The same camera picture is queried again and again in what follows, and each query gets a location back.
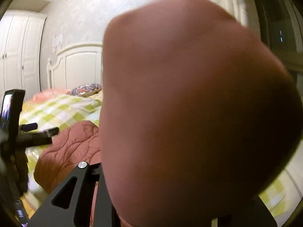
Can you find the pink quilted jacket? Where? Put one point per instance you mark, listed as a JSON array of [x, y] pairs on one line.
[[198, 115]]

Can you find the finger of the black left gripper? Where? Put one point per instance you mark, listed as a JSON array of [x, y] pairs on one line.
[[51, 132], [28, 127]]

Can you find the pink orange blanket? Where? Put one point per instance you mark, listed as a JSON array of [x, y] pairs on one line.
[[48, 94]]

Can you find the white wooden headboard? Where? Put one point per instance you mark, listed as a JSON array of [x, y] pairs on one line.
[[77, 64]]

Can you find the green checked bed sheet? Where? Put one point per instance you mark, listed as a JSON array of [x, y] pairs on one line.
[[62, 111]]

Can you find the white wardrobe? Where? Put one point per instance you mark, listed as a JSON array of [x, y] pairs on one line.
[[21, 35]]

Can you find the patterned floral pillow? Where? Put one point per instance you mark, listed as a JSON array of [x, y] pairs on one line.
[[85, 90]]

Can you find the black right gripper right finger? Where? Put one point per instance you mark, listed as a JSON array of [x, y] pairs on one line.
[[255, 213]]

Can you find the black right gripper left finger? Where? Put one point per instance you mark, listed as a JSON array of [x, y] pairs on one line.
[[82, 193]]

